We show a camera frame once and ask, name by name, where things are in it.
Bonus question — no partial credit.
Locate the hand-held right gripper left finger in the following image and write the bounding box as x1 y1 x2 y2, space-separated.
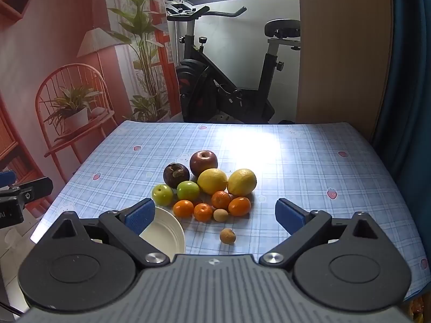
40 198 171 270

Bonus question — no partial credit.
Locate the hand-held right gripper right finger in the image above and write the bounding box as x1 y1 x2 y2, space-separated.
258 198 391 270

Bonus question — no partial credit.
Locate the white shallow bowl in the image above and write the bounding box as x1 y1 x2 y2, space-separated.
139 206 186 262

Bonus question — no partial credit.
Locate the yellow-green jujube fruit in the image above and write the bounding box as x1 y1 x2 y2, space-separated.
151 184 174 206

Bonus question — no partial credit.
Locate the small orange tangerine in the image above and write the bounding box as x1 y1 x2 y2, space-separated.
193 203 214 223
173 200 195 218
211 190 231 210
228 196 252 217

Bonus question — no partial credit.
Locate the green jujube fruit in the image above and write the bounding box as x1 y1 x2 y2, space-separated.
177 181 201 201

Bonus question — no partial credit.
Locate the dark purple mangosteen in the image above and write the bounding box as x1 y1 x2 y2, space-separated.
163 163 191 189

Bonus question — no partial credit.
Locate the yellow lemon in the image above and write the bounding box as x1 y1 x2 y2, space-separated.
197 168 229 195
227 168 257 197

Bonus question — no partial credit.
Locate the red apple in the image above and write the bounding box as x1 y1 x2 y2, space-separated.
189 150 218 178

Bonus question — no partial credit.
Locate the black exercise bike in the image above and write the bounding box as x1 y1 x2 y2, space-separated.
166 0 301 124

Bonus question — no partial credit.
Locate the wooden panel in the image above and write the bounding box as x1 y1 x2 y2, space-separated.
296 0 394 141

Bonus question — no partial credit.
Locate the dark blue curtain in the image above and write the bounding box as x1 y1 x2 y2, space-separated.
370 0 431 217

